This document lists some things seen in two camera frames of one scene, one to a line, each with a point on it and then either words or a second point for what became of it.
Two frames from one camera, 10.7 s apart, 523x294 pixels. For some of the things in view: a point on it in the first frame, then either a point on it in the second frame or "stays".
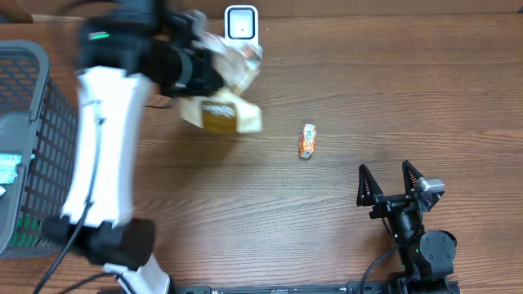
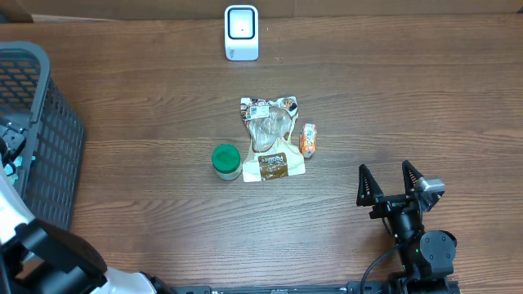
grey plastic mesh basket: (37, 118) stays
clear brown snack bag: (228, 109) → (270, 122)
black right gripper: (387, 204) stays
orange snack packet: (307, 136) stays
